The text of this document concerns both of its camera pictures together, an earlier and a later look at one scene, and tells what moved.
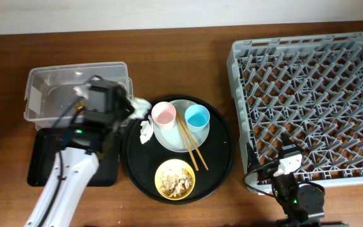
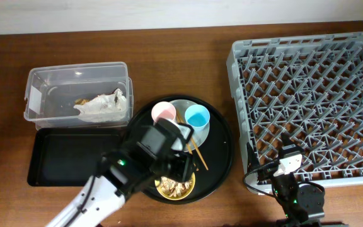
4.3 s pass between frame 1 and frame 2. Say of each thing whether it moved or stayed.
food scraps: stayed
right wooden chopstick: stayed
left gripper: moved
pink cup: stayed
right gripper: stayed
